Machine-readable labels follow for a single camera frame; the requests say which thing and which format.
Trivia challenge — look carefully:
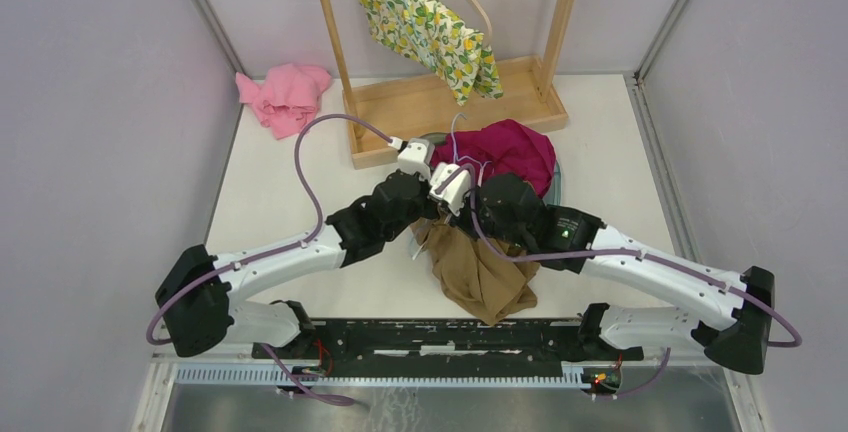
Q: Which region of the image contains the white slotted cable duct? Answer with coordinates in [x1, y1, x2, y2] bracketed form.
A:
[174, 363, 594, 390]

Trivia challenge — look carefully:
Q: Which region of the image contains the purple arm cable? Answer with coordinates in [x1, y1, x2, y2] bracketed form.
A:
[145, 113, 405, 407]
[433, 163, 804, 398]

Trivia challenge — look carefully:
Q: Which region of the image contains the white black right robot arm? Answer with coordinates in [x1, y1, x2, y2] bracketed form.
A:
[430, 167, 775, 375]

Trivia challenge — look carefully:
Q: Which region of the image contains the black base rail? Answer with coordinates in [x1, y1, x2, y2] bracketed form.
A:
[275, 318, 644, 379]

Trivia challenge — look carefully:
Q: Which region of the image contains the wooden clothes rack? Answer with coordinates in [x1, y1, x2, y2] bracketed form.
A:
[320, 0, 575, 138]

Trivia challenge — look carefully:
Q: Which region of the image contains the pink crumpled cloth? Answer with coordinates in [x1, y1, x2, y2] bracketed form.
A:
[235, 63, 333, 140]

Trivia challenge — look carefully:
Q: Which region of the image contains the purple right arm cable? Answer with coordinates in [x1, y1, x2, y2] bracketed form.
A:
[433, 163, 804, 398]

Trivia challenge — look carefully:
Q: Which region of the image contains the teal plastic basket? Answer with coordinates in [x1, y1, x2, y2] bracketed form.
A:
[417, 132, 564, 208]

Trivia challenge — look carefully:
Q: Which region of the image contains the brown skirt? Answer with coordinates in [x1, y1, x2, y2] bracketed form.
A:
[410, 219, 540, 325]

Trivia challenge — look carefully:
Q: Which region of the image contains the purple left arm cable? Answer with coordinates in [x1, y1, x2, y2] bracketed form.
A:
[145, 113, 405, 407]

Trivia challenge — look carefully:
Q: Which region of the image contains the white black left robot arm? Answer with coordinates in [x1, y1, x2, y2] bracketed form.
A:
[152, 171, 437, 359]

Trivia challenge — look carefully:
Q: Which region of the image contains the yellow patterned cloth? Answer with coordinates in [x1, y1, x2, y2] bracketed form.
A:
[360, 0, 503, 106]

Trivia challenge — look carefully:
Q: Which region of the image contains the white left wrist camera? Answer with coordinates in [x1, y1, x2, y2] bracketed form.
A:
[388, 136, 435, 181]

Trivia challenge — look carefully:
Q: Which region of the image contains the light blue wire hanger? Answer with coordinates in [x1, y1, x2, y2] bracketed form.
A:
[410, 112, 495, 263]

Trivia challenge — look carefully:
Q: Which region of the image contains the magenta cloth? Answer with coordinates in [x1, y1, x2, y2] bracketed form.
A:
[430, 118, 558, 200]

